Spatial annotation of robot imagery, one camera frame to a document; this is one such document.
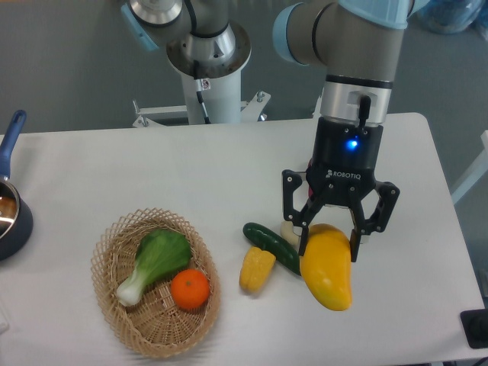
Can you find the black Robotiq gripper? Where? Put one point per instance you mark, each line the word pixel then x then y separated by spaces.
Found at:
pixel 345 167

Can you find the yellow toy mango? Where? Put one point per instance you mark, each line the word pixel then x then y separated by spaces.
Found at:
pixel 326 267

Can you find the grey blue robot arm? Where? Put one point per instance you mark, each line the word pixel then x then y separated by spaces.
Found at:
pixel 358 42

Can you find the woven wicker basket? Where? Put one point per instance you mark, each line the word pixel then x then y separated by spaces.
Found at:
pixel 155 327

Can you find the white toy garlic piece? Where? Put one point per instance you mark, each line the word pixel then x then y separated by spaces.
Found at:
pixel 288 234

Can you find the dark green toy cucumber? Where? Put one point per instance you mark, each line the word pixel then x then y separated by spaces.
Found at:
pixel 267 240

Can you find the yellow toy corn piece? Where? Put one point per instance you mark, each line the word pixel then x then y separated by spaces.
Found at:
pixel 255 270

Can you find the orange toy tangerine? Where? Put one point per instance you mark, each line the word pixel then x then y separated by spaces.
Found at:
pixel 190 289

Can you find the green toy bok choy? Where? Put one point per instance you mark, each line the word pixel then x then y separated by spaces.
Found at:
pixel 160 253

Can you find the black device at table edge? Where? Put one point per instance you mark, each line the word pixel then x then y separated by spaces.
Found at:
pixel 474 323

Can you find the blue plastic bag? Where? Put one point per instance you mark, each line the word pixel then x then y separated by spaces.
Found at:
pixel 449 17

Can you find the white frame bar at right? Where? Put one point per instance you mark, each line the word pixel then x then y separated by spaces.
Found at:
pixel 473 173

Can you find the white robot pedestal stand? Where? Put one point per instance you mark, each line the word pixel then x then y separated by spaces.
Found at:
pixel 207 101

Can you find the blue saucepan with handle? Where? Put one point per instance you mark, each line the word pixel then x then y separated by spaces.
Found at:
pixel 16 217

